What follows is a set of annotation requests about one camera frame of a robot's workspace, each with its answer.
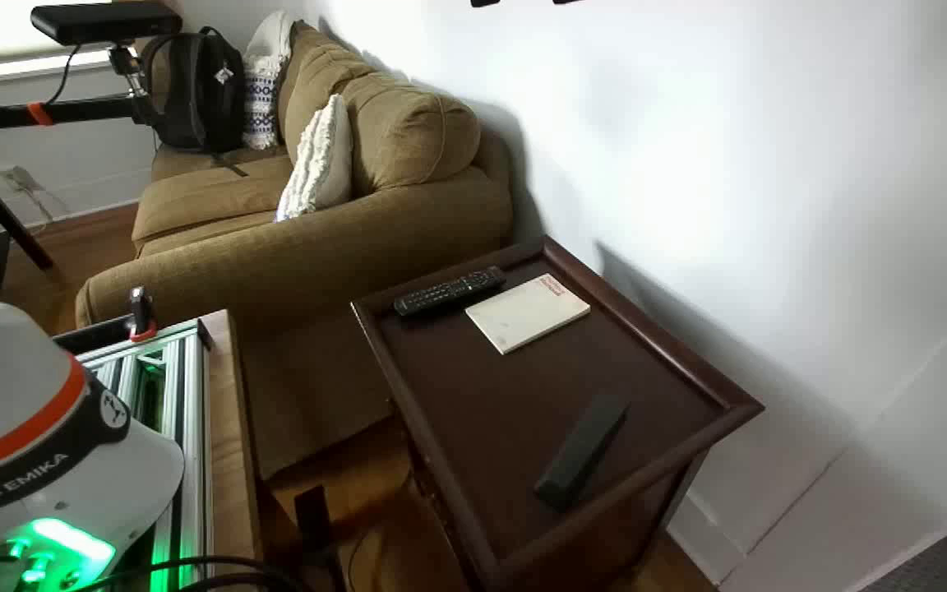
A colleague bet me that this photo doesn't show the wall socket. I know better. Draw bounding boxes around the wall socket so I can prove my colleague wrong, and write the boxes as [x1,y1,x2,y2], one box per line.
[0,166,44,196]

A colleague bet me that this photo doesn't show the plain black remote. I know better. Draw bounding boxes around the plain black remote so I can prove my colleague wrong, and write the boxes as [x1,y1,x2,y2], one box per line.
[533,394,631,513]

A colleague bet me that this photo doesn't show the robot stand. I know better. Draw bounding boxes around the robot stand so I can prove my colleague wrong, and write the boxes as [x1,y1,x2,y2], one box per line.
[53,309,264,592]

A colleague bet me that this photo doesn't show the black and red clamp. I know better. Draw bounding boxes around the black and red clamp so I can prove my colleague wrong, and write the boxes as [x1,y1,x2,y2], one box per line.
[127,285,159,344]

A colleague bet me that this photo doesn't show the white patterned pillow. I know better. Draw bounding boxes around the white patterned pillow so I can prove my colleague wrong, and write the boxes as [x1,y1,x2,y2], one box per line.
[241,10,298,151]

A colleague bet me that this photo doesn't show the black remote with buttons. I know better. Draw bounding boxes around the black remote with buttons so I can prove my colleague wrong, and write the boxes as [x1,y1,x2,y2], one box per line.
[392,265,508,319]

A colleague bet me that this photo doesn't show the white textured pillow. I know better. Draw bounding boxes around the white textured pillow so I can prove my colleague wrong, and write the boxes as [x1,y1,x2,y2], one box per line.
[275,94,354,224]

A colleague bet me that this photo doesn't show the brown sofa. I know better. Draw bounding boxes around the brown sofa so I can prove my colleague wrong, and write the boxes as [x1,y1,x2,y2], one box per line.
[74,20,516,481]

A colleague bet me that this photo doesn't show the camera on mount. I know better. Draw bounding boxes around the camera on mount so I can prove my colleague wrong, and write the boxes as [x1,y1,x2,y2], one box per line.
[0,2,184,154]

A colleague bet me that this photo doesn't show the black backpack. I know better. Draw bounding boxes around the black backpack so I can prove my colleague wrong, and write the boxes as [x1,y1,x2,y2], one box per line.
[140,26,249,178]

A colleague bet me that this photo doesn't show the white booklet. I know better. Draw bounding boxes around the white booklet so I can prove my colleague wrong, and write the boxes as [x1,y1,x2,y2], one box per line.
[464,273,593,357]

